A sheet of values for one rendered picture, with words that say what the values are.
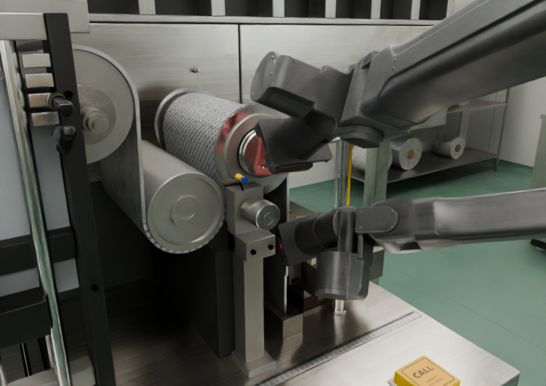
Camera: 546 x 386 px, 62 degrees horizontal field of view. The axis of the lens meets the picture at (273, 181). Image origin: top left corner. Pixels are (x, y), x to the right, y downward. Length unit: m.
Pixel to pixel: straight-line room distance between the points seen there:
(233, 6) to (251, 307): 0.69
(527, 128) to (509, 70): 5.24
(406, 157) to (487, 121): 1.60
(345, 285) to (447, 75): 0.36
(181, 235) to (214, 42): 0.47
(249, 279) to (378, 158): 0.98
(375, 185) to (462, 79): 1.31
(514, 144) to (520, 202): 5.04
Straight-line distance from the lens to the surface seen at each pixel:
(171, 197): 0.67
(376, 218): 0.62
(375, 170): 1.62
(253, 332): 0.78
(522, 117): 5.58
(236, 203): 0.67
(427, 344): 0.90
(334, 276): 0.63
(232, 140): 0.67
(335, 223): 0.64
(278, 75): 0.47
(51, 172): 0.51
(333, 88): 0.50
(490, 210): 0.61
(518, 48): 0.30
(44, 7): 0.56
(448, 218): 0.61
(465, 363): 0.88
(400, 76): 0.39
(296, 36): 1.13
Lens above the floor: 1.42
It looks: 18 degrees down
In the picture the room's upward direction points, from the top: straight up
